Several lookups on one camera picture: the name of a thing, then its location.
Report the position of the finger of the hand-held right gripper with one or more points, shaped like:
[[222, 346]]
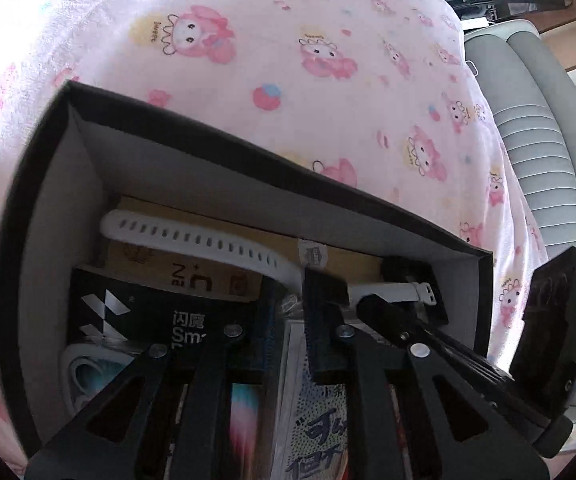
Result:
[[392, 317], [407, 272]]

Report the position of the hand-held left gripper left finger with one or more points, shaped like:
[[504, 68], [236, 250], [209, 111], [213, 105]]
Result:
[[267, 327]]

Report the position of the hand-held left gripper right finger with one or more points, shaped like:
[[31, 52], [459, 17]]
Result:
[[318, 322]]

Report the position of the black cardboard box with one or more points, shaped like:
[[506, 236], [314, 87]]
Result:
[[53, 240]]

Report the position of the white booklet black print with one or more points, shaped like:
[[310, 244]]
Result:
[[318, 435]]

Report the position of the black box white print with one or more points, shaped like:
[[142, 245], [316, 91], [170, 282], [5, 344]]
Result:
[[143, 310]]

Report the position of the tan cardboard box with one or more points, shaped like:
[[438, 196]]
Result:
[[138, 260]]

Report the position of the white blue round case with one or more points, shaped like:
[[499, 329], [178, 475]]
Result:
[[88, 370]]

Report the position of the grey ribbed sofa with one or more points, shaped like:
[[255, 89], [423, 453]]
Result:
[[532, 135]]

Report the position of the pink printed blanket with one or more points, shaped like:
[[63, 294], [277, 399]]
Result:
[[268, 35]]

